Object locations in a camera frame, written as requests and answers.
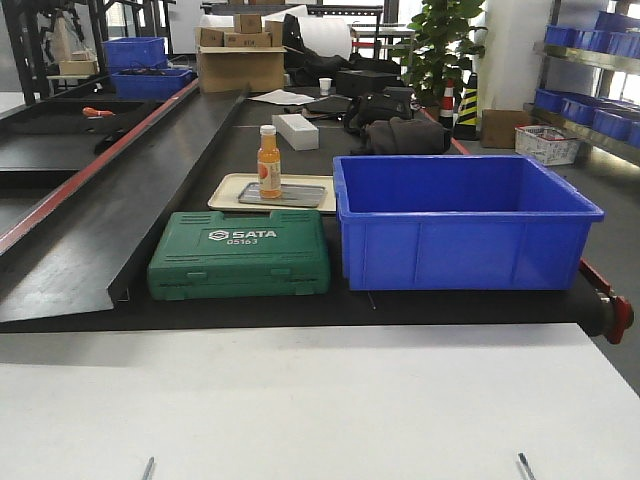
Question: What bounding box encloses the green black screwdriver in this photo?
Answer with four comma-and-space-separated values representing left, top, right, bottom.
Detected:
142, 457, 155, 480
518, 452, 536, 480

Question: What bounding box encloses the small metal tray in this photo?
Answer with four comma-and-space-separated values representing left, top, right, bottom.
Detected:
238, 182, 326, 208

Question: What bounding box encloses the beige plastic tray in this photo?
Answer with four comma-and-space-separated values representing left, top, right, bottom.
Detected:
207, 173, 336, 214

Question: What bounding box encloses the large blue plastic bin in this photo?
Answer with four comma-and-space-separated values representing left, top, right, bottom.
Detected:
333, 155, 604, 290

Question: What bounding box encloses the orange juice bottle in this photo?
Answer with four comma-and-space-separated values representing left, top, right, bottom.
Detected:
257, 125, 282, 199

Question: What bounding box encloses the white foam block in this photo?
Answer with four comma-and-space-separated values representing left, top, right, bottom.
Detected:
271, 114, 319, 151

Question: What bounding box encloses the green SATA tool case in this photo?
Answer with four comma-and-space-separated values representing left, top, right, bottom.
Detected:
147, 210, 331, 300

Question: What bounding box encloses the black bag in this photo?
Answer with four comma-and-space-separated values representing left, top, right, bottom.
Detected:
343, 93, 451, 155

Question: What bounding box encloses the white paper cup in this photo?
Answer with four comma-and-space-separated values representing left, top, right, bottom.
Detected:
318, 77, 332, 96

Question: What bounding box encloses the orange white traffic cone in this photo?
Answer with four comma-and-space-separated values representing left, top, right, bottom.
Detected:
439, 79, 454, 129

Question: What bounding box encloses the large cardboard box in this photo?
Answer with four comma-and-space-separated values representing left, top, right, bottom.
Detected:
196, 46, 286, 93

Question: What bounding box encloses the brown cardboard box floor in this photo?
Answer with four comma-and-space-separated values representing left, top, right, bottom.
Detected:
480, 109, 531, 149

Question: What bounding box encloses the green potted plant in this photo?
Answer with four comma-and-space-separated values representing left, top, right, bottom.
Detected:
391, 0, 485, 107

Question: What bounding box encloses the blue bin on left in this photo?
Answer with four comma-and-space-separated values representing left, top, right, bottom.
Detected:
111, 69, 194, 100

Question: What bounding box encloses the white wire basket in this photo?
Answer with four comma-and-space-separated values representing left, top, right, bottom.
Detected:
515, 125, 581, 166

